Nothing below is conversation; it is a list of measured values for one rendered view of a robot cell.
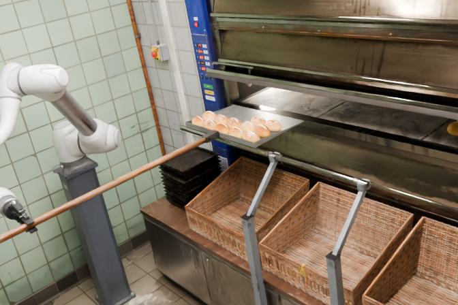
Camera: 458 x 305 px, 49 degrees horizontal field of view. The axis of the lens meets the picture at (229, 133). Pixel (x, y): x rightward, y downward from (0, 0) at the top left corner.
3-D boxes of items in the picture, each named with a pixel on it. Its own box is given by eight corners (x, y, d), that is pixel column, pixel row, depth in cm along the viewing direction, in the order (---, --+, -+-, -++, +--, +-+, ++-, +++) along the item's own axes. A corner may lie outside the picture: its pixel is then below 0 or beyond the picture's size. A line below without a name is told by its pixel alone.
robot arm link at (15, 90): (-10, 97, 233) (17, 93, 230) (-7, 60, 237) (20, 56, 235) (8, 105, 245) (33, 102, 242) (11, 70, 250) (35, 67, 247)
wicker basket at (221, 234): (248, 193, 322) (241, 154, 311) (316, 222, 280) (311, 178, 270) (187, 228, 295) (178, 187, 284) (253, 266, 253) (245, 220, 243)
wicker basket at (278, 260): (322, 223, 278) (318, 180, 267) (417, 263, 237) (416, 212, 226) (260, 269, 251) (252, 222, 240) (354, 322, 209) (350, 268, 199)
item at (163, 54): (161, 57, 341) (158, 43, 338) (170, 58, 334) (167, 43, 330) (153, 60, 337) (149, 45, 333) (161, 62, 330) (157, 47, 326)
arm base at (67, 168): (48, 170, 299) (45, 161, 297) (82, 156, 311) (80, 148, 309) (60, 178, 286) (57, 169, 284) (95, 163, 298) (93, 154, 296)
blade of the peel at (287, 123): (255, 148, 240) (254, 142, 239) (186, 126, 280) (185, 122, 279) (304, 121, 261) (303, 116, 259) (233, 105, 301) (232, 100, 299)
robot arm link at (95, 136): (92, 135, 303) (126, 131, 299) (88, 159, 295) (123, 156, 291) (19, 58, 236) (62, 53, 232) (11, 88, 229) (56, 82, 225)
